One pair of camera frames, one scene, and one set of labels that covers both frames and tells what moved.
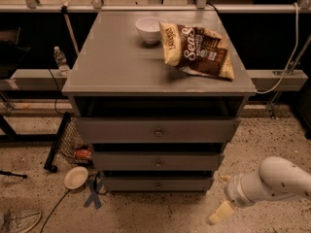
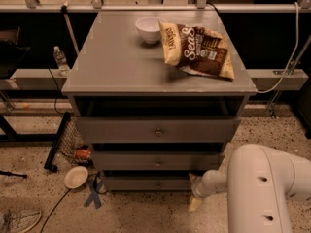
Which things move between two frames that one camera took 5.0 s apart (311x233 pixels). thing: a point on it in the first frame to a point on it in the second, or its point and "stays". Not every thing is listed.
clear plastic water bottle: x=61 y=61 stays
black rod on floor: x=2 y=172 stays
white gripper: x=231 y=190 to x=198 y=188
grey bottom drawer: x=156 y=183 stays
